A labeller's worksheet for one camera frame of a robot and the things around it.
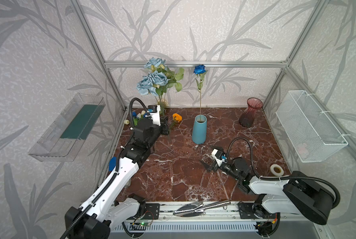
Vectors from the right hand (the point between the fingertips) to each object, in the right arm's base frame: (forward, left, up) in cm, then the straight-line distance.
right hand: (206, 147), depth 78 cm
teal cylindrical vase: (+14, +3, -3) cm, 15 cm away
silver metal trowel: (-26, +5, -17) cm, 31 cm away
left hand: (+10, +18, +17) cm, 27 cm away
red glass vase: (+31, -32, -10) cm, 46 cm away
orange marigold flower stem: (+32, +18, -13) cm, 39 cm away
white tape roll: (-8, -42, -17) cm, 46 cm away
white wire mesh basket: (-1, -44, +17) cm, 47 cm away
